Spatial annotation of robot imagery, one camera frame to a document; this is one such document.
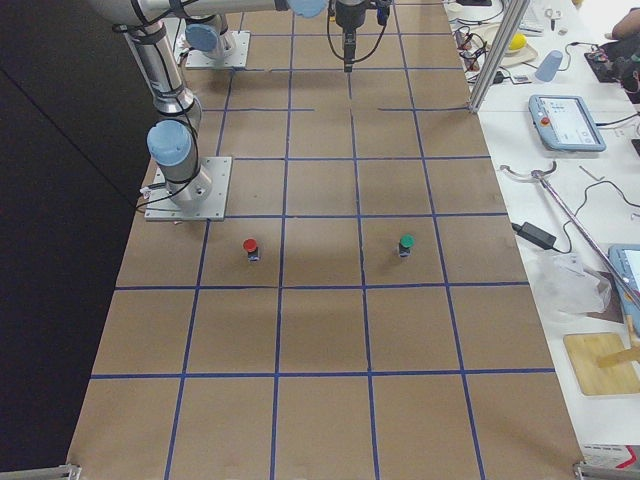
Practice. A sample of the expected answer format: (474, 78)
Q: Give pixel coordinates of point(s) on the yellow lemon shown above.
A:
(518, 42)

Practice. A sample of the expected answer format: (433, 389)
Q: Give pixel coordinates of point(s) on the blue plastic cup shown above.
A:
(548, 67)

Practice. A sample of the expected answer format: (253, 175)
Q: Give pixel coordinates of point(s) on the blue teach pendant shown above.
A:
(564, 124)
(625, 258)

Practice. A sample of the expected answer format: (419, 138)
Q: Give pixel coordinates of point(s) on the wooden cutting board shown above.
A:
(602, 365)

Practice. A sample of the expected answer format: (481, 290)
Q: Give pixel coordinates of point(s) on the brown paper table mat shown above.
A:
(331, 357)

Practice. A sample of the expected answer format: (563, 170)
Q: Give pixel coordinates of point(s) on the black power adapter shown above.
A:
(535, 235)

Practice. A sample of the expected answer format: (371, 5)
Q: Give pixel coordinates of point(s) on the red push button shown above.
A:
(252, 249)

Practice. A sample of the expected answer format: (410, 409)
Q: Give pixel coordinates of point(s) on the aluminium frame post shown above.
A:
(509, 25)

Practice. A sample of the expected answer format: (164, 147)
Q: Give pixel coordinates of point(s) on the clear plastic bag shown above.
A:
(562, 282)

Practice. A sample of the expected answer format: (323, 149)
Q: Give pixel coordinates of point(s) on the metal reacher stick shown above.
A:
(541, 176)

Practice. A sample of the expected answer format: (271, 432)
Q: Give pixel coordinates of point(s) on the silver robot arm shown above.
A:
(172, 142)
(210, 36)

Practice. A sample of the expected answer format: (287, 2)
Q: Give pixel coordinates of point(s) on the green push button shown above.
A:
(405, 245)

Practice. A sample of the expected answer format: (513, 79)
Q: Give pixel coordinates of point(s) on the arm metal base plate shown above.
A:
(204, 198)
(237, 60)

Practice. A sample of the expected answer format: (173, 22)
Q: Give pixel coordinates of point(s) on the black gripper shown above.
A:
(348, 20)

